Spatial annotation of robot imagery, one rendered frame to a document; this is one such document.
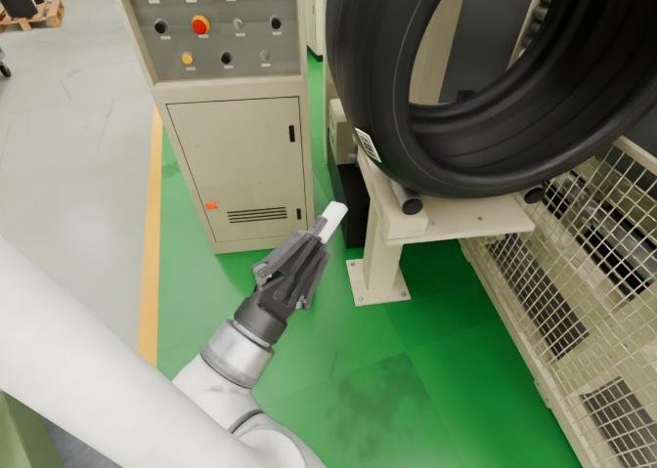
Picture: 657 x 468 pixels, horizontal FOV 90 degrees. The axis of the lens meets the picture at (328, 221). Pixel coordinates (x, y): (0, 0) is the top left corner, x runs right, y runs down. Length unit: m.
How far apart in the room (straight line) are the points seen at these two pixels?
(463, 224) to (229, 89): 0.91
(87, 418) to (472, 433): 1.34
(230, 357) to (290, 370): 1.01
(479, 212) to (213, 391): 0.71
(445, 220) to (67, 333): 0.76
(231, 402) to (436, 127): 0.77
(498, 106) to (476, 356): 1.03
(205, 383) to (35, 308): 0.27
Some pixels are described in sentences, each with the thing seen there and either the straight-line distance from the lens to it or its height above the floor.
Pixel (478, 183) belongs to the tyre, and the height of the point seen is 0.98.
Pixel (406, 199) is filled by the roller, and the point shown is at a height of 0.92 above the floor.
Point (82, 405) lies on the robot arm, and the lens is 0.28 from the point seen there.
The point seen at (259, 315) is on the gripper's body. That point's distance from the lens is 0.48.
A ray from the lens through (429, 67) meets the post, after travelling 0.99.
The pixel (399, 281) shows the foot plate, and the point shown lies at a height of 0.01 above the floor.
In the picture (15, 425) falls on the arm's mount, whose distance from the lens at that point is 0.82.
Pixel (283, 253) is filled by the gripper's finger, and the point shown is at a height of 1.01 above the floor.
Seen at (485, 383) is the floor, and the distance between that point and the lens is 1.58.
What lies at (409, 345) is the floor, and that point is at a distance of 1.55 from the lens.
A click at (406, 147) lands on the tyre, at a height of 1.07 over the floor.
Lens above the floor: 1.38
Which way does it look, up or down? 45 degrees down
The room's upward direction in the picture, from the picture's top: straight up
